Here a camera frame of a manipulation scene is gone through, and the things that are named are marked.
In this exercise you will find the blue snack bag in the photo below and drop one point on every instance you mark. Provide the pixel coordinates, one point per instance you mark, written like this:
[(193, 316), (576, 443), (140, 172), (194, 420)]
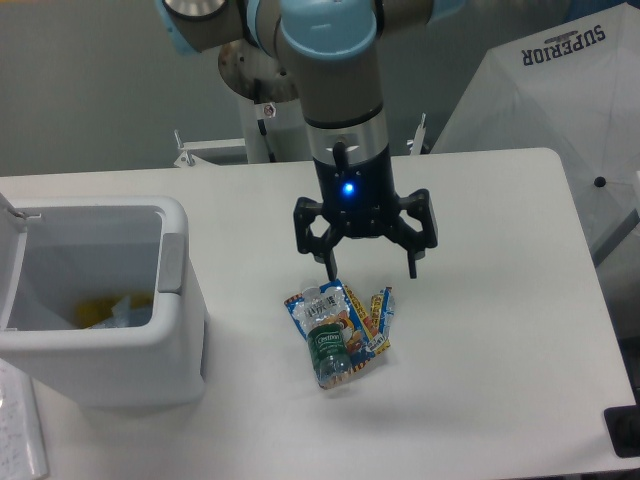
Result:
[(294, 309)]

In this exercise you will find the yellow trash inside can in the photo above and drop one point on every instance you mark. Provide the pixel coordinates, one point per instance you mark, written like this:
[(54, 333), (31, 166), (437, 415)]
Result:
[(119, 311)]

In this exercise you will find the white Superior umbrella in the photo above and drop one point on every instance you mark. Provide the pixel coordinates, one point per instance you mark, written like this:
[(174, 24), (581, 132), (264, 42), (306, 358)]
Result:
[(573, 89)]

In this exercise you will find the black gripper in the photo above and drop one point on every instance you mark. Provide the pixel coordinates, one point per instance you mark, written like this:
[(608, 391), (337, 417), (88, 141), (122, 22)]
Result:
[(360, 202)]

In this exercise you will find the white plastic trash can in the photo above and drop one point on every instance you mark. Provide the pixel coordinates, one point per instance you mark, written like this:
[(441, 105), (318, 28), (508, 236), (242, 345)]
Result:
[(58, 252)]

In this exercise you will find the paper sheet in plastic sleeve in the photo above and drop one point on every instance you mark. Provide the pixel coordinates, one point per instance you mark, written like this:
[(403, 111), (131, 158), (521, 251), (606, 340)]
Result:
[(23, 454)]

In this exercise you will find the yellow orange snack wrapper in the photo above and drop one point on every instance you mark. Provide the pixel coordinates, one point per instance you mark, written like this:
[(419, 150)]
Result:
[(371, 324)]

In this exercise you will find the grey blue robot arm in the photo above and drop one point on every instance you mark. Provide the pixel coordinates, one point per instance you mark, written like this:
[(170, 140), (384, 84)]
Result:
[(328, 48)]

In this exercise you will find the crushed green label plastic bottle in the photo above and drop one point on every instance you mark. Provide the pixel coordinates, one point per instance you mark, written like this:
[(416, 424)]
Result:
[(322, 313)]

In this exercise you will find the black device at table edge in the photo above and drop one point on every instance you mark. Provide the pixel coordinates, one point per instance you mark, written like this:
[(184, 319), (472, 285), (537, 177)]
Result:
[(623, 426)]

